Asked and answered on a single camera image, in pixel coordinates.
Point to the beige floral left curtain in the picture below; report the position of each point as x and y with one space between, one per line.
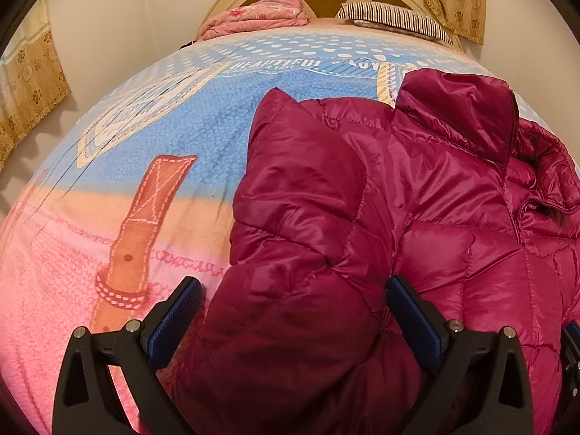
32 79

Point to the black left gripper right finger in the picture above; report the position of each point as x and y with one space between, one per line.
476 382

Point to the pink folded blanket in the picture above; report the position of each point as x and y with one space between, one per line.
261 15

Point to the magenta puffer down jacket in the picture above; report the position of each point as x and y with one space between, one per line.
449 187

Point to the striped pillow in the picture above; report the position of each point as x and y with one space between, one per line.
387 16

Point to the blue pink patterned bedspread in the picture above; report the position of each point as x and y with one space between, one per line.
140 193

